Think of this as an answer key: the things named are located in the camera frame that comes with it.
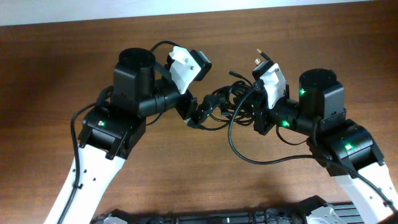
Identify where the black USB cable bundle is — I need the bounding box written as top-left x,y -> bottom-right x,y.
183,48 -> 273,131

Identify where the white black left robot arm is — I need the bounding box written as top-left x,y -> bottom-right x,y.
46,46 -> 213,223

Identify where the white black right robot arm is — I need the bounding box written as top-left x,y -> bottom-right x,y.
252,67 -> 397,223

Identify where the black right camera cable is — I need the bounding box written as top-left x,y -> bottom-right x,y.
227,85 -> 398,212

